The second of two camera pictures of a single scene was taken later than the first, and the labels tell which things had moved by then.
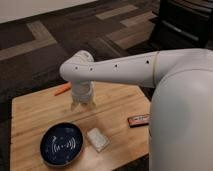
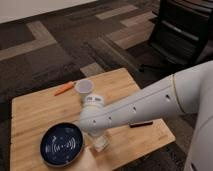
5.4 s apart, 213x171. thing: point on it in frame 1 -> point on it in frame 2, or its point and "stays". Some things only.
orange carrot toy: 63,89 stays
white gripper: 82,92 -> 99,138
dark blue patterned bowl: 61,144 stays
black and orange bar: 138,120 stays
